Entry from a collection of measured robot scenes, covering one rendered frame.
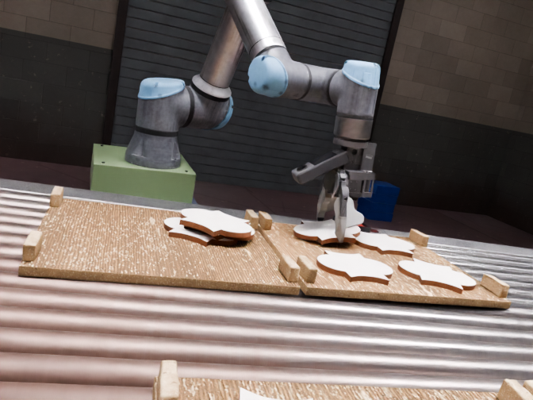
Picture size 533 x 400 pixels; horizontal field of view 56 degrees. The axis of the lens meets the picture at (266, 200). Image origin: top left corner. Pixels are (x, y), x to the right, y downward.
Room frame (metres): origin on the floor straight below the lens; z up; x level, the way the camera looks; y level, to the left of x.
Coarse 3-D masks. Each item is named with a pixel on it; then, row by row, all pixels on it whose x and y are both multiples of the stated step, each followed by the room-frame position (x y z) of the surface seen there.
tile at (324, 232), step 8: (304, 224) 1.07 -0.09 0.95; (312, 224) 1.07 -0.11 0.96; (320, 224) 1.08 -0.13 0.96; (328, 224) 1.08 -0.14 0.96; (296, 232) 1.02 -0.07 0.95; (304, 232) 1.02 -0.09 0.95; (312, 232) 1.02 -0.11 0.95; (320, 232) 1.02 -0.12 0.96; (328, 232) 1.03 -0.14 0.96; (352, 232) 1.03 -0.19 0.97; (320, 240) 0.98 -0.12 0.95; (328, 240) 0.99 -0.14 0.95; (336, 240) 1.00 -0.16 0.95; (344, 240) 1.00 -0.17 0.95; (352, 240) 1.00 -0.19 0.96
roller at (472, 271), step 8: (0, 216) 0.85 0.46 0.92; (8, 216) 0.85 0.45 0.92; (16, 216) 0.86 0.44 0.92; (24, 216) 0.87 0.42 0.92; (32, 216) 0.88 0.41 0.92; (24, 224) 0.85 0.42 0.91; (32, 224) 0.86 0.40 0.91; (472, 272) 1.09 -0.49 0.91; (480, 272) 1.10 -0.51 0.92; (488, 272) 1.11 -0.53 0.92; (496, 272) 1.12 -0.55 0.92; (504, 272) 1.13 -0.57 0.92; (520, 280) 1.12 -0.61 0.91; (528, 280) 1.13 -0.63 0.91
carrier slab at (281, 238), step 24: (288, 240) 0.99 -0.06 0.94; (312, 240) 1.02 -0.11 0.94; (408, 240) 1.18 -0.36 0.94; (312, 288) 0.76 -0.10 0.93; (336, 288) 0.78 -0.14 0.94; (360, 288) 0.80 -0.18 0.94; (384, 288) 0.82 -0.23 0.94; (408, 288) 0.85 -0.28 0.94; (432, 288) 0.87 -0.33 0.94; (480, 288) 0.93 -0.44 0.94
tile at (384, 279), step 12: (324, 252) 0.94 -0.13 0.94; (324, 264) 0.85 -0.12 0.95; (336, 264) 0.86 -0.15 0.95; (348, 264) 0.88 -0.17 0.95; (360, 264) 0.89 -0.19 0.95; (372, 264) 0.91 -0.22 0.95; (384, 264) 0.92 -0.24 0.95; (348, 276) 0.83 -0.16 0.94; (360, 276) 0.83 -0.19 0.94; (372, 276) 0.84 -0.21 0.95; (384, 276) 0.85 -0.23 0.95
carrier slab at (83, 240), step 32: (64, 224) 0.82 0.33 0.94; (96, 224) 0.86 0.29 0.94; (128, 224) 0.89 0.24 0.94; (160, 224) 0.93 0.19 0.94; (64, 256) 0.69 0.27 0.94; (96, 256) 0.71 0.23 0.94; (128, 256) 0.74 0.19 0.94; (160, 256) 0.76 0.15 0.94; (192, 256) 0.79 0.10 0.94; (224, 256) 0.82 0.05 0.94; (256, 256) 0.85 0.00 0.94; (224, 288) 0.72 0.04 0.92; (256, 288) 0.73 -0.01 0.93; (288, 288) 0.75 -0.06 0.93
